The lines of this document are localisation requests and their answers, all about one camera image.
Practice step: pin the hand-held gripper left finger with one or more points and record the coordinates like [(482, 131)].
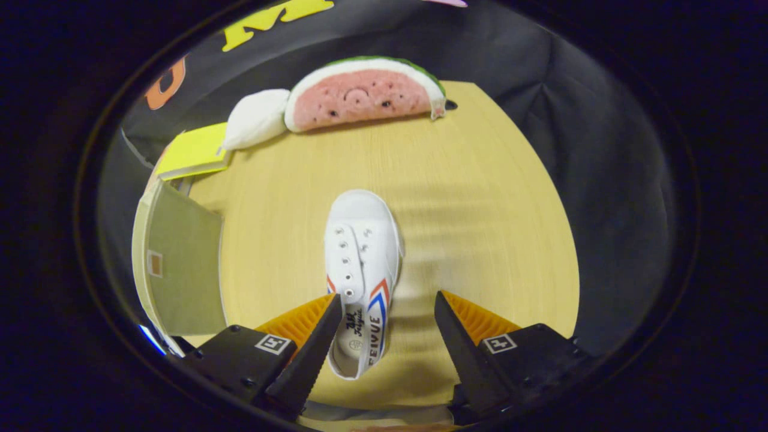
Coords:
[(309, 366)]

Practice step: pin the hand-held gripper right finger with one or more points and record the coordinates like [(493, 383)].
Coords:
[(465, 360)]

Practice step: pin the white canvas shoe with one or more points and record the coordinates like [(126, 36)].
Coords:
[(363, 240)]

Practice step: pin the grey-green fabric storage box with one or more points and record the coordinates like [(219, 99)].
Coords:
[(186, 270)]

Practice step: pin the yellow book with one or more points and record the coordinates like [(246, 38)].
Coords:
[(192, 150)]

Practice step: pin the white plush toy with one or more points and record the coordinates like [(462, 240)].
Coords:
[(258, 117)]

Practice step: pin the watermelon slice plush toy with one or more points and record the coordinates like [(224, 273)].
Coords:
[(360, 96)]

